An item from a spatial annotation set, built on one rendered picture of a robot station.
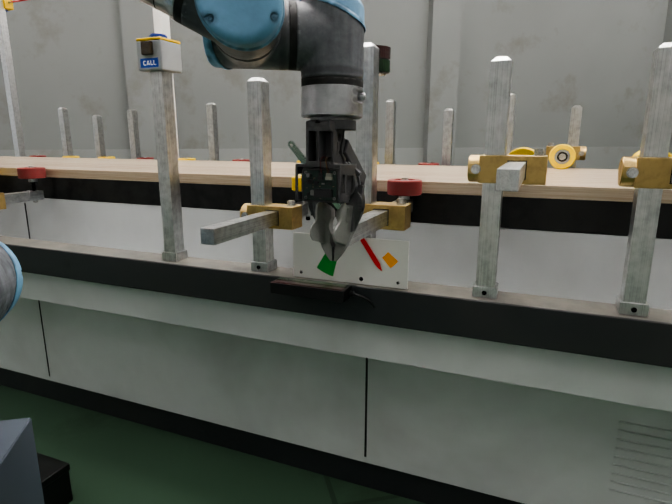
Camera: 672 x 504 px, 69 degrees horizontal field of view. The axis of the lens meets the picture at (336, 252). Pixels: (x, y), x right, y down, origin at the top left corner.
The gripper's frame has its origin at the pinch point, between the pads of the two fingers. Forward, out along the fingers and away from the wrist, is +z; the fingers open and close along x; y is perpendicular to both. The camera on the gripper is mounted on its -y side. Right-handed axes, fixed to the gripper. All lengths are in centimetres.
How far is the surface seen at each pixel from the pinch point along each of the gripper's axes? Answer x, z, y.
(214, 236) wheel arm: -23.6, -0.6, -0.5
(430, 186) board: 4.8, -8.1, -45.8
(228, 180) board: -52, -8, -45
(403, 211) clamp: 4.4, -4.4, -23.7
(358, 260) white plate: -4.9, 6.5, -24.1
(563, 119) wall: 42, -56, -530
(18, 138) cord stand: -260, -23, -132
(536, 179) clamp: 28.2, -11.3, -23.6
